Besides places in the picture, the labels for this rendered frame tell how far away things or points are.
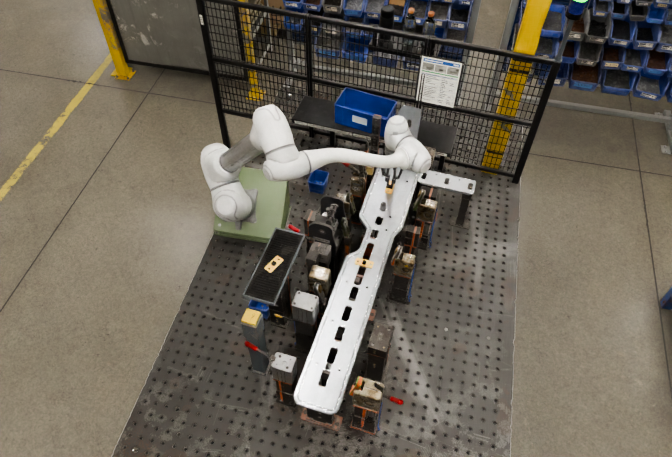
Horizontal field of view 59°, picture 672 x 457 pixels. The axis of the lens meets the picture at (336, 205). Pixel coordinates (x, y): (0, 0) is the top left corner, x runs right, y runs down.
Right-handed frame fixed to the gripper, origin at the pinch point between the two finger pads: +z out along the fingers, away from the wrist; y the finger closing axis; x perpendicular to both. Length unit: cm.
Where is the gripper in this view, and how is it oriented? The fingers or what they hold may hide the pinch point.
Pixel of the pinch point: (390, 181)
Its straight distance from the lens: 295.3
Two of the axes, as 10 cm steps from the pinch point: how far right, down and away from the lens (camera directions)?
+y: 9.5, 2.4, -1.9
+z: -0.1, 6.4, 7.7
